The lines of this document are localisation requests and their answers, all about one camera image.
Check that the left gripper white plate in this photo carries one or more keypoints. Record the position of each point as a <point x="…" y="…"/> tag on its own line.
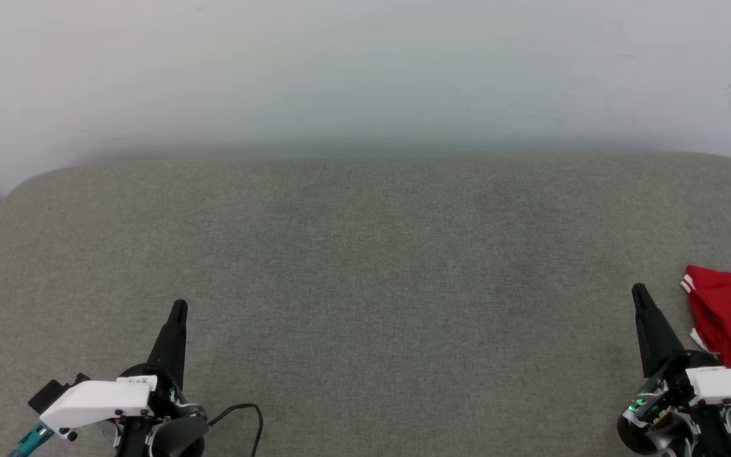
<point x="99" y="400"/>

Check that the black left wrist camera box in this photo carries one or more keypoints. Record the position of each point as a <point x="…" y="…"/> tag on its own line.
<point x="48" y="393"/>

